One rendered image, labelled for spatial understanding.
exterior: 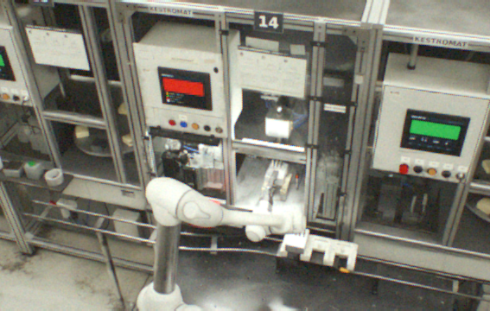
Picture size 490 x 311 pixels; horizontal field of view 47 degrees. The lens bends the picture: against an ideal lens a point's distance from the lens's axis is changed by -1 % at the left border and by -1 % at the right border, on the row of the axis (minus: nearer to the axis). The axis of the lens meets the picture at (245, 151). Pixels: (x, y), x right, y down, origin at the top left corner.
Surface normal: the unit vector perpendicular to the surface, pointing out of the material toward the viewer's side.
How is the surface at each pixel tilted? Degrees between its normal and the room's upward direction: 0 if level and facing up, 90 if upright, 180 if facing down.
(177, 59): 90
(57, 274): 0
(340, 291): 0
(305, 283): 0
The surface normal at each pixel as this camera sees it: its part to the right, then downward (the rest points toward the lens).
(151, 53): -0.29, 0.62
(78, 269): -0.03, -0.77
